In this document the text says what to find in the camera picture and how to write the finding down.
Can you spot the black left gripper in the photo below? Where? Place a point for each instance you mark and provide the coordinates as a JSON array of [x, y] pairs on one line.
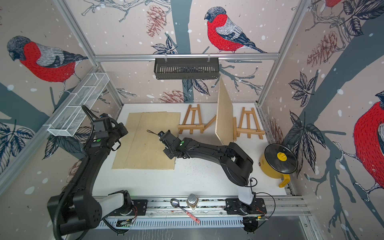
[[120, 126]]

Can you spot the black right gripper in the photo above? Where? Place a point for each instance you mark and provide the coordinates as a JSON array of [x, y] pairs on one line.
[[168, 152]]

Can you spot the plywood board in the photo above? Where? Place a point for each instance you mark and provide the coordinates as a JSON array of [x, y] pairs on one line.
[[122, 154], [224, 128], [146, 149]]

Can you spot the wooden easel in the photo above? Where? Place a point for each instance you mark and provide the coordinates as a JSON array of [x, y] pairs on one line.
[[210, 123], [248, 124], [192, 121]]

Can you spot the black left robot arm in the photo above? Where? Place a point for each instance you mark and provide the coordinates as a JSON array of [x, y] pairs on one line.
[[75, 209]]

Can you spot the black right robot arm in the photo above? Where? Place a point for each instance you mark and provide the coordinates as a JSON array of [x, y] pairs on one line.
[[235, 162]]

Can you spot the small metal cup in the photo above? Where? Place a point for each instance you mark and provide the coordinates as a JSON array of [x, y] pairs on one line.
[[192, 201]]

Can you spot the black hanging basket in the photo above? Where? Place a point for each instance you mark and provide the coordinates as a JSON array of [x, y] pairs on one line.
[[187, 69]]

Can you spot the yellow pot black lid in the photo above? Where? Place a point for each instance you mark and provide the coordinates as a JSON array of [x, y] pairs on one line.
[[278, 162]]

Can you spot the white wire mesh basket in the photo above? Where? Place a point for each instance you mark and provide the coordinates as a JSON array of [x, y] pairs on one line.
[[71, 117]]

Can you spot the metal spoon red handle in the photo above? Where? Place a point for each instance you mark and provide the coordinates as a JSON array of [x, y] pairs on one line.
[[176, 204]]

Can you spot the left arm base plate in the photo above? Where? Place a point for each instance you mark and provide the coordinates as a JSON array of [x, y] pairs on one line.
[[137, 208]]

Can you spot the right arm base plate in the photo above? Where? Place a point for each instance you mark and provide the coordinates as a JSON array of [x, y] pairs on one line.
[[236, 207]]

